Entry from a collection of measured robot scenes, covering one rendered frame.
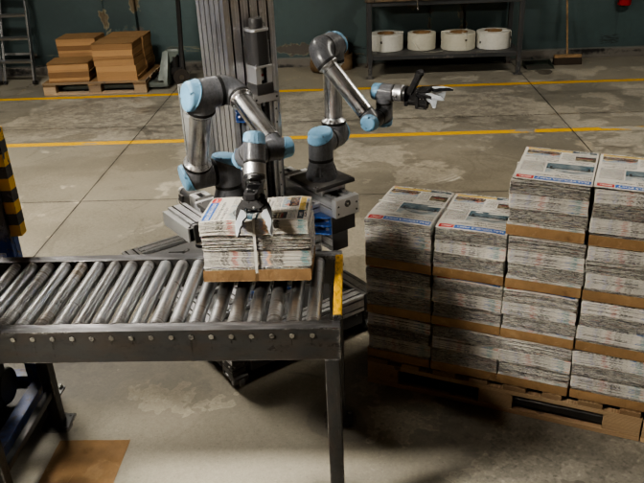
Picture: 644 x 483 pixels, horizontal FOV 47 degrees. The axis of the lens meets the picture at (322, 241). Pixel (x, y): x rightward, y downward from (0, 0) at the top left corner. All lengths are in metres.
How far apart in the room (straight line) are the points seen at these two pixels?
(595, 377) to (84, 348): 1.93
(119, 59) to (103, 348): 6.54
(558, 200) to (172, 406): 1.86
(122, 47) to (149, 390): 5.79
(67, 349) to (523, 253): 1.69
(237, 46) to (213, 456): 1.71
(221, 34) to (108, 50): 5.62
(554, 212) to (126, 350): 1.59
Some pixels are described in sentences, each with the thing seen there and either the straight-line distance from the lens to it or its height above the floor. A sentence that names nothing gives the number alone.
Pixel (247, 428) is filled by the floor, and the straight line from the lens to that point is 3.24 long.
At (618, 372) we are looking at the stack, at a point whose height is 0.31.
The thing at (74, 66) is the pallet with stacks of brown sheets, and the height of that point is 0.32.
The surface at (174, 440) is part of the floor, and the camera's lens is 3.24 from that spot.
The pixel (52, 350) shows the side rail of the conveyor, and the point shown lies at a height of 0.73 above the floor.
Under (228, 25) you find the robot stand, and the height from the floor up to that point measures 1.55.
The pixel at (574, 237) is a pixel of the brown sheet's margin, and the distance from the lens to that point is 2.86.
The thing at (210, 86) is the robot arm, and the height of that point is 1.40.
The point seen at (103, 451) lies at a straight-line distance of 3.27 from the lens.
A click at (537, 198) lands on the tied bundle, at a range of 2.82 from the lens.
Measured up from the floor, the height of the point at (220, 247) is 0.96.
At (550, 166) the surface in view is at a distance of 2.94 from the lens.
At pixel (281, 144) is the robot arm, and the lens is 2.62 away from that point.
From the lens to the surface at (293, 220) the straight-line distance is 2.47.
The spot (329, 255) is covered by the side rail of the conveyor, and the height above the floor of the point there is 0.80.
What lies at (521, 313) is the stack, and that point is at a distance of 3.04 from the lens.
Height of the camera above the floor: 2.06
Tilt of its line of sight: 26 degrees down
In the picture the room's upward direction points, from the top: 3 degrees counter-clockwise
